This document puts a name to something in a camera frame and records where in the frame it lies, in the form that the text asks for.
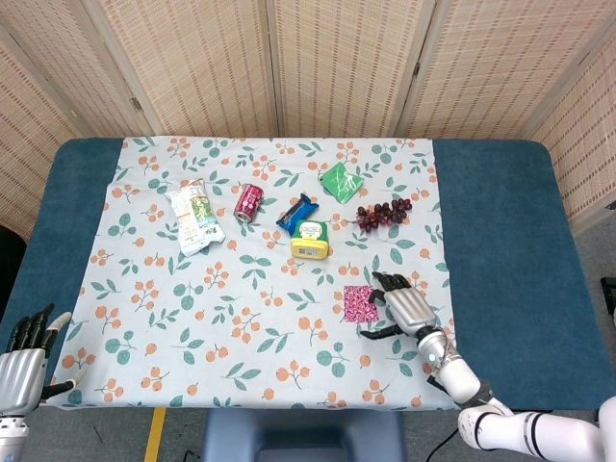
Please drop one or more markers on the purple grape bunch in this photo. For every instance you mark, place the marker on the purple grape bunch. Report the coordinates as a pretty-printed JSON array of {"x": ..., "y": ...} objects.
[{"x": 382, "y": 214}]

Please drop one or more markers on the red soda can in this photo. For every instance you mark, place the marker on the red soda can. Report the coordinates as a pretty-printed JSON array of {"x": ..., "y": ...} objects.
[{"x": 248, "y": 202}]

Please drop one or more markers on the woven folding screen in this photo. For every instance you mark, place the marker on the woven folding screen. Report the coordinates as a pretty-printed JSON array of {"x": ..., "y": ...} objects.
[{"x": 337, "y": 62}]

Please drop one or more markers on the floral fruit print tablecloth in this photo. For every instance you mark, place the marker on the floral fruit print tablecloth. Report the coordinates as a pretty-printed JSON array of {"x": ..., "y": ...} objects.
[{"x": 269, "y": 337}]

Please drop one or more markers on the green foil packet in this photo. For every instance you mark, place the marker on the green foil packet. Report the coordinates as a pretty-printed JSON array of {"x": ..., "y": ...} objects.
[{"x": 341, "y": 183}]

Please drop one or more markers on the pink patterned packet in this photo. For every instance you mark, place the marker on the pink patterned packet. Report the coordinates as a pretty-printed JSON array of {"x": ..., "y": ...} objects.
[{"x": 357, "y": 304}]

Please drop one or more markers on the yellow green plastic box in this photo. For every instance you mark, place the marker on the yellow green plastic box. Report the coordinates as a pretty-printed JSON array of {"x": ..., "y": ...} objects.
[{"x": 310, "y": 240}]

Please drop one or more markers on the black bulky object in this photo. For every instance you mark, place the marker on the black bulky object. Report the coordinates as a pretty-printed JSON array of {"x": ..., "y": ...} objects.
[{"x": 10, "y": 260}]

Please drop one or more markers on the white crumpled snack bag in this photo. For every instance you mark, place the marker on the white crumpled snack bag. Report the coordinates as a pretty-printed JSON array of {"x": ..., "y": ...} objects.
[{"x": 195, "y": 216}]

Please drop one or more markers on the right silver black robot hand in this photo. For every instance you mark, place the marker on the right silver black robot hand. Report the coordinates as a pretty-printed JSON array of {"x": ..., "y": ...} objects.
[{"x": 411, "y": 310}]

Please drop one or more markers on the yellow floor tape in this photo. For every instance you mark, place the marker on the yellow floor tape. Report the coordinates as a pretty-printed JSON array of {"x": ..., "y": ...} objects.
[{"x": 155, "y": 435}]

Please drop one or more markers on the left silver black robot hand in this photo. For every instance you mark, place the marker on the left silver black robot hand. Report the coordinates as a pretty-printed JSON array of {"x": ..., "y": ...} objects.
[{"x": 21, "y": 377}]

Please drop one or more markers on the blue table cover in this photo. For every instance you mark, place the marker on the blue table cover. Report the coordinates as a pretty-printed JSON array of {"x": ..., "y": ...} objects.
[{"x": 500, "y": 216}]

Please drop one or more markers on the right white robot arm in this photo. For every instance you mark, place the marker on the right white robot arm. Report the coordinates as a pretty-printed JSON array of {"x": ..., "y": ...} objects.
[{"x": 462, "y": 380}]

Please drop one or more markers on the blue snack wrapper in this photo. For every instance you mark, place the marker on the blue snack wrapper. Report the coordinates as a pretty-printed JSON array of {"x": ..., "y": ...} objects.
[{"x": 296, "y": 214}]

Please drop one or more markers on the white black floor object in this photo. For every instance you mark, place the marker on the white black floor object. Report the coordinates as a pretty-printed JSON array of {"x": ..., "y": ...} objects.
[{"x": 610, "y": 296}]

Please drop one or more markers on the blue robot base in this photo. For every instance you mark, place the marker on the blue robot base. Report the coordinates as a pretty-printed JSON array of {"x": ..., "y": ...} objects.
[{"x": 303, "y": 433}]

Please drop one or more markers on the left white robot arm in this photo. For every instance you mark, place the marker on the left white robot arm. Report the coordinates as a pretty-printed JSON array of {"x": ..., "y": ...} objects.
[{"x": 10, "y": 435}]

